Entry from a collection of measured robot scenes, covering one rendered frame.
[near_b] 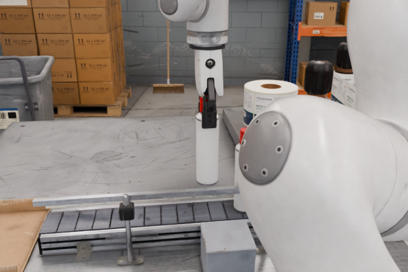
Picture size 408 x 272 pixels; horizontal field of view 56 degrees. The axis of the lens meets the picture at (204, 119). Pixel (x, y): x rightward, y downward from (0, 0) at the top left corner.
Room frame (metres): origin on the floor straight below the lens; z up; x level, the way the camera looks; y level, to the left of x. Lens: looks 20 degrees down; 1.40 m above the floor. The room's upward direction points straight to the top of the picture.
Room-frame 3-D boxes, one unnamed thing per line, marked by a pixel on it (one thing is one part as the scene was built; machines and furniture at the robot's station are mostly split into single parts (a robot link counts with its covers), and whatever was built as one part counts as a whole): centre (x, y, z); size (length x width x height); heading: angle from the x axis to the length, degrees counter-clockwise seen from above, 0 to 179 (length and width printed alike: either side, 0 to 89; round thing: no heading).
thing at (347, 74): (1.47, -0.55, 1.04); 0.09 x 0.09 x 0.29
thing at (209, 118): (0.76, -0.01, 1.14); 0.03 x 0.03 x 0.07; 7
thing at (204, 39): (0.80, -0.01, 1.29); 0.09 x 0.08 x 0.03; 7
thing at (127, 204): (0.70, 0.16, 0.91); 0.07 x 0.03 x 0.16; 7
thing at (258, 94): (1.41, -0.25, 0.95); 0.20 x 0.20 x 0.14
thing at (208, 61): (0.80, -0.01, 1.23); 0.10 x 0.07 x 0.11; 7
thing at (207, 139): (0.80, -0.01, 1.06); 0.05 x 0.05 x 0.20
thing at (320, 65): (1.12, -0.34, 1.03); 0.09 x 0.09 x 0.30
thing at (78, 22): (4.34, 1.51, 0.70); 1.20 x 0.82 x 1.39; 91
